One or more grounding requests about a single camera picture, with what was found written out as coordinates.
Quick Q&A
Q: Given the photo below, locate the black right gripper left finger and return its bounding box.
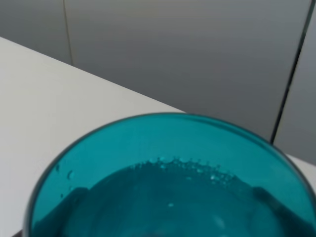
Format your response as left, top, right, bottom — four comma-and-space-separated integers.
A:
32, 187, 92, 237

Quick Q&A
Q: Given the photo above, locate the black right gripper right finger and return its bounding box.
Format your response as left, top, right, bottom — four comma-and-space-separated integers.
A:
252, 187, 316, 237

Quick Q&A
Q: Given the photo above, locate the teal translucent plastic cup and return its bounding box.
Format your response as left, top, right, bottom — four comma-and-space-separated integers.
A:
22, 113, 316, 237

